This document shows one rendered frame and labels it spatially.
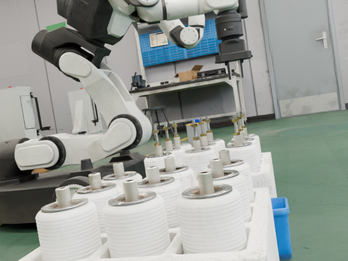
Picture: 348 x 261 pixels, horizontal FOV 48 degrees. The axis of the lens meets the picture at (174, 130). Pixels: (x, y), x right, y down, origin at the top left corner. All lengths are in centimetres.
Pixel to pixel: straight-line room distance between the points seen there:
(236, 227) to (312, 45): 576
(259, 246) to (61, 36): 128
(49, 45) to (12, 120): 221
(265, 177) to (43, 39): 106
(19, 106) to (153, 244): 325
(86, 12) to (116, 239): 110
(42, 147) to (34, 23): 618
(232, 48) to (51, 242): 91
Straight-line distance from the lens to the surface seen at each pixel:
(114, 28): 157
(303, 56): 624
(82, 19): 157
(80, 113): 486
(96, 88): 156
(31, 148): 170
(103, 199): 73
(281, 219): 95
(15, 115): 381
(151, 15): 132
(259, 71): 625
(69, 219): 63
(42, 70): 759
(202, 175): 57
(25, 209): 161
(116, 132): 150
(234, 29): 133
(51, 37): 168
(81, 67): 157
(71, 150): 166
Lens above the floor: 38
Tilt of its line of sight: 3 degrees down
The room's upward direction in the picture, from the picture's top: 9 degrees counter-clockwise
